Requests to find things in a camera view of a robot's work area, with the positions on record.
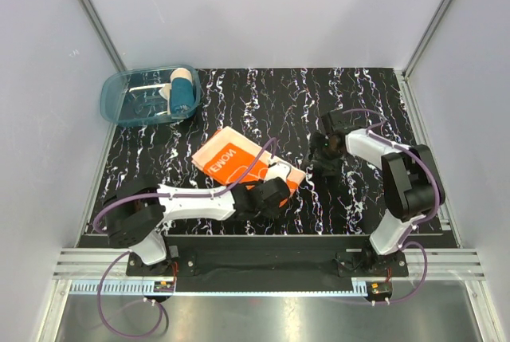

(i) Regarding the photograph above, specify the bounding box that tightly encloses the left rear aluminium post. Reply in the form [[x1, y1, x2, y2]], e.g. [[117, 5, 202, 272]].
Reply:
[[77, 0, 127, 72]]

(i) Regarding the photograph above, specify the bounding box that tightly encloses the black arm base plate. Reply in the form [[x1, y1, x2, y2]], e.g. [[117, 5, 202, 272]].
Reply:
[[127, 235, 409, 278]]

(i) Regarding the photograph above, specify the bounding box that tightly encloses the right slotted cable duct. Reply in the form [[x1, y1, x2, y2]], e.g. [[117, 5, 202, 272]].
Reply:
[[351, 277, 368, 297]]

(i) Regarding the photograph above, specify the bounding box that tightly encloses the slotted cable duct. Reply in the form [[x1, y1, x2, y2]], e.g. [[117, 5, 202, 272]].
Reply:
[[351, 277, 368, 297], [69, 279, 172, 296]]

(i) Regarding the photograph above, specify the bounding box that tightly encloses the teal transparent plastic basin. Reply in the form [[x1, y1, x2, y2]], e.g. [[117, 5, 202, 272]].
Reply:
[[100, 65, 202, 128]]

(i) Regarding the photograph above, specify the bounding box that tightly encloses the aluminium front frame rail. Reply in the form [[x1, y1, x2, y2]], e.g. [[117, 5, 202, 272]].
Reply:
[[53, 248, 485, 281]]

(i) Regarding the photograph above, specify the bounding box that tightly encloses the right controller board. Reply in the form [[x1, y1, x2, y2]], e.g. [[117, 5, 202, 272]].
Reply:
[[367, 281, 393, 301]]

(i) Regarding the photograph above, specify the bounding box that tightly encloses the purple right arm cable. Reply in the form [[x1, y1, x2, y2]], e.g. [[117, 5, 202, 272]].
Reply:
[[326, 108, 447, 303]]

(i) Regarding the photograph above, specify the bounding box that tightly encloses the aluminium post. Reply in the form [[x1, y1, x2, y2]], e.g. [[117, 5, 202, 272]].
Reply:
[[402, 0, 454, 80], [77, 0, 127, 72]]

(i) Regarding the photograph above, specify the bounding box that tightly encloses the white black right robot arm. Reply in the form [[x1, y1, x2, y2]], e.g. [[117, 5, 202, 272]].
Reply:
[[304, 128, 445, 276]]

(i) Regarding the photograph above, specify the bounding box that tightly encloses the orange cartoon towel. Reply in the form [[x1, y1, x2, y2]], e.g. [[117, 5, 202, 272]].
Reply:
[[191, 127, 305, 194]]

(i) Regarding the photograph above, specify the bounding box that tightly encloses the controller board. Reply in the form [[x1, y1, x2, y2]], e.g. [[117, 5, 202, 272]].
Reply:
[[154, 281, 175, 293], [367, 281, 393, 301]]

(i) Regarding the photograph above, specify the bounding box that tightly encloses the right rear aluminium post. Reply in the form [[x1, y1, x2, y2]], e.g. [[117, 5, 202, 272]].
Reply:
[[402, 0, 454, 80]]

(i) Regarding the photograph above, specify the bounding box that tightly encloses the teal beige cartoon towel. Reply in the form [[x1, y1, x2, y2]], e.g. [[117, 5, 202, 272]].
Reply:
[[159, 68, 195, 115]]

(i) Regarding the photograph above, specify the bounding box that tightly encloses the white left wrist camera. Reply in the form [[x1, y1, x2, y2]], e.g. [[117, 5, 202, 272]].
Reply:
[[264, 161, 292, 182]]

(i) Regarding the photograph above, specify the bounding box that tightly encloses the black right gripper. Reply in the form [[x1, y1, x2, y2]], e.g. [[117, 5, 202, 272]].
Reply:
[[304, 132, 345, 177]]

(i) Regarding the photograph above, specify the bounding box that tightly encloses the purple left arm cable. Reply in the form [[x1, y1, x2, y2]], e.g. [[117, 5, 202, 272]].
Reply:
[[93, 136, 280, 337]]

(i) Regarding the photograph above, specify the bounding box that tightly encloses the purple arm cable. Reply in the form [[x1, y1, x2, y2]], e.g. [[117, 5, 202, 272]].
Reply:
[[93, 136, 280, 337], [326, 108, 447, 303]]

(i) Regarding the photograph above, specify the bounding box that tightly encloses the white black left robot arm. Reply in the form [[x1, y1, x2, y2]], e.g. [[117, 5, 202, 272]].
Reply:
[[93, 177, 291, 275]]

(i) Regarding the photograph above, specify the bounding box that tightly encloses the left slotted cable duct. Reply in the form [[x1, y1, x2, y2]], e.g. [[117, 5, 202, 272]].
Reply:
[[69, 279, 172, 296]]

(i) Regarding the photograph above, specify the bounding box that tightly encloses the left controller board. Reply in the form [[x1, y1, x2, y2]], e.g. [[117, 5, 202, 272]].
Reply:
[[154, 281, 175, 293]]

